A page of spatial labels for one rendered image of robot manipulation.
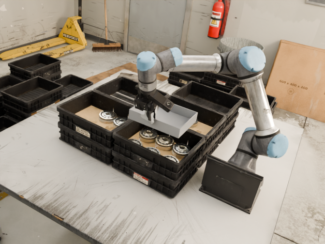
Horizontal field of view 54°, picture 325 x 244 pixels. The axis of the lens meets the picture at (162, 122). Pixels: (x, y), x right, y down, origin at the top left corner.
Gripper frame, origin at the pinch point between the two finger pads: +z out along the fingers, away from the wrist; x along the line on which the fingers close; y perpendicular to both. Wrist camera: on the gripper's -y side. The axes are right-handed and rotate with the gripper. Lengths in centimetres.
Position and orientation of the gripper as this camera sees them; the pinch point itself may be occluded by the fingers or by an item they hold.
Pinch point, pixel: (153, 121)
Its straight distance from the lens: 147.1
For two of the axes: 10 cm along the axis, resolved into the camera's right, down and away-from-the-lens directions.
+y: -9.0, -3.1, 3.1
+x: -4.3, 6.5, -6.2
